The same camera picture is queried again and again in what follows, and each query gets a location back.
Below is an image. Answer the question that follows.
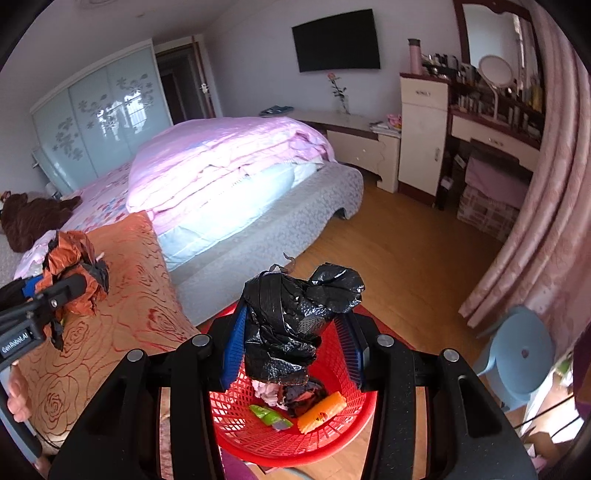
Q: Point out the orange and black plastic bag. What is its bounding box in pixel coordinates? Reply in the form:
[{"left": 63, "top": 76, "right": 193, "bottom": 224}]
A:
[{"left": 41, "top": 231, "right": 110, "bottom": 352}]

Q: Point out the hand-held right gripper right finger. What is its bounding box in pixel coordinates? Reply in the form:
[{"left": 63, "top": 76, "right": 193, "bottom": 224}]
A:
[{"left": 339, "top": 311, "right": 539, "bottom": 480}]

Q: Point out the glass sliding-door wardrobe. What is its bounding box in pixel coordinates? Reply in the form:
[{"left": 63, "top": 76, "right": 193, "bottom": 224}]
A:
[{"left": 30, "top": 39, "right": 174, "bottom": 195}]

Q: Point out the wall-mounted television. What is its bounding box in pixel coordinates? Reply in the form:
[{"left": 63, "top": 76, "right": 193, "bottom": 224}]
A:
[{"left": 292, "top": 8, "right": 382, "bottom": 73}]

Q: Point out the light blue quilt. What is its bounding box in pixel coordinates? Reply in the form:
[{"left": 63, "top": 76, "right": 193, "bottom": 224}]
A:
[{"left": 154, "top": 161, "right": 324, "bottom": 273}]

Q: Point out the round vanity mirror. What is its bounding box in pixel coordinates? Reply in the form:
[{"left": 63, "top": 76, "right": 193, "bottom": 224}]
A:
[{"left": 478, "top": 55, "right": 514, "bottom": 121}]

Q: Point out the green packet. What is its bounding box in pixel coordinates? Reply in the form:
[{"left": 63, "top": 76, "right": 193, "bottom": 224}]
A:
[{"left": 249, "top": 405, "right": 294, "bottom": 431}]

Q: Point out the white dressing table with mirror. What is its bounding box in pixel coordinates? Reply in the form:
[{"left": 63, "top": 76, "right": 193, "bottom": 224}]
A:
[{"left": 422, "top": 52, "right": 546, "bottom": 139}]

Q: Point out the pink duvet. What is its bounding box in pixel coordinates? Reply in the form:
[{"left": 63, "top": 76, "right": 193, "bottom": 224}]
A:
[{"left": 126, "top": 115, "right": 338, "bottom": 227}]

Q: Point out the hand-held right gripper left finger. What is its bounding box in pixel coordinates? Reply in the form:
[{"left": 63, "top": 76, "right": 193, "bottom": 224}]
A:
[{"left": 48, "top": 305, "right": 250, "bottom": 480}]

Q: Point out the grey bed base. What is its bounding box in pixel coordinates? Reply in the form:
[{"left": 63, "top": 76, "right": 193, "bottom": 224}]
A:
[{"left": 168, "top": 162, "right": 365, "bottom": 328}]

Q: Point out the person's purple clothing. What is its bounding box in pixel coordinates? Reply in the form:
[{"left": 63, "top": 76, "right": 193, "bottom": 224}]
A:
[{"left": 224, "top": 462, "right": 264, "bottom": 480}]

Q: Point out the red plastic basket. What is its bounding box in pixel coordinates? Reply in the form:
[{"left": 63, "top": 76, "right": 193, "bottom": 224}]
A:
[{"left": 205, "top": 300, "right": 384, "bottom": 462}]

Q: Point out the orange patterned cushion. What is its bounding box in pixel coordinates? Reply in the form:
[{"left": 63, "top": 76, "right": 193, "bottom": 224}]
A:
[{"left": 9, "top": 210, "right": 204, "bottom": 457}]

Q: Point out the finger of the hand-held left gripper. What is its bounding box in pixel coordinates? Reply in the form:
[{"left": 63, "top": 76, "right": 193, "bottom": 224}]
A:
[
  {"left": 34, "top": 274, "right": 88, "bottom": 324},
  {"left": 21, "top": 276, "right": 49, "bottom": 298}
]

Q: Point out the tall cream cabinet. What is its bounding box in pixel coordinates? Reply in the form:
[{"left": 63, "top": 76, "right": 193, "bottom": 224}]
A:
[{"left": 398, "top": 71, "right": 451, "bottom": 208}]

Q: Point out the pink thermos bottle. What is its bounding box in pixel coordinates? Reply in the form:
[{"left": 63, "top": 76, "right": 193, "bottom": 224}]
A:
[{"left": 407, "top": 38, "right": 423, "bottom": 75}]

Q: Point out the low cream cabinet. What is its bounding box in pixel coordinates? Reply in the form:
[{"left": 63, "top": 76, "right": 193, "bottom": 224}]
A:
[{"left": 295, "top": 110, "right": 402, "bottom": 193}]

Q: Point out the brown plush toy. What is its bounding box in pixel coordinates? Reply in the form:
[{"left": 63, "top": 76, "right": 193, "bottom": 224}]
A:
[{"left": 0, "top": 191, "right": 83, "bottom": 254}]

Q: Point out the pink floral bedsheet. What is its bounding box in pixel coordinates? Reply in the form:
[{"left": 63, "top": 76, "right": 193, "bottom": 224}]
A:
[{"left": 14, "top": 161, "right": 139, "bottom": 282}]

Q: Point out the person's left hand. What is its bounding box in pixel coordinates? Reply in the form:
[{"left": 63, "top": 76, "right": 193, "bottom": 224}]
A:
[{"left": 7, "top": 367, "right": 34, "bottom": 419}]

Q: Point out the rose in glass vase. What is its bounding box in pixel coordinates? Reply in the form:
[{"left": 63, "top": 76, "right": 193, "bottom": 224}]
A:
[{"left": 327, "top": 71, "right": 351, "bottom": 115}]

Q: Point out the blue plastic stool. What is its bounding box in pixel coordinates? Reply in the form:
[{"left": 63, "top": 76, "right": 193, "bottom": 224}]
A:
[{"left": 473, "top": 305, "right": 557, "bottom": 411}]

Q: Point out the pink curtain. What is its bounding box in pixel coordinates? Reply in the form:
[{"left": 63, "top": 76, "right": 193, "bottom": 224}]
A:
[{"left": 459, "top": 0, "right": 591, "bottom": 333}]

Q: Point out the cream dressing table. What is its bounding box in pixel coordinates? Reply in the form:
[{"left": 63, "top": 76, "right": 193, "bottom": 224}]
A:
[{"left": 445, "top": 80, "right": 543, "bottom": 185}]

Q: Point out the dark wooden door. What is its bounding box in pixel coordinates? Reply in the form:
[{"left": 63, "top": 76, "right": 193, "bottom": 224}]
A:
[{"left": 154, "top": 42, "right": 215, "bottom": 126}]

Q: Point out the yellow foam net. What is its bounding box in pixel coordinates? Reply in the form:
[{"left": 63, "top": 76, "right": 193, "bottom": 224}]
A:
[{"left": 297, "top": 392, "right": 347, "bottom": 433}]

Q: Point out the white tissue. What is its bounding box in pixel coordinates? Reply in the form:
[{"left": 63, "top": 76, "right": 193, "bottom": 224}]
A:
[{"left": 256, "top": 381, "right": 284, "bottom": 407}]

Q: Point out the brown wrapper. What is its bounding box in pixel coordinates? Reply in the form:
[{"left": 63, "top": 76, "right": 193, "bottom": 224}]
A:
[{"left": 281, "top": 378, "right": 328, "bottom": 411}]

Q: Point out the cloth-covered stool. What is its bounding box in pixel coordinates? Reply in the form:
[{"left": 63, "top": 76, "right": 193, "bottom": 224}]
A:
[{"left": 457, "top": 154, "right": 529, "bottom": 241}]

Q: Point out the framed dresser mirror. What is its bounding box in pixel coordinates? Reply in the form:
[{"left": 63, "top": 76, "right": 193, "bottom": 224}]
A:
[{"left": 452, "top": 0, "right": 546, "bottom": 93}]

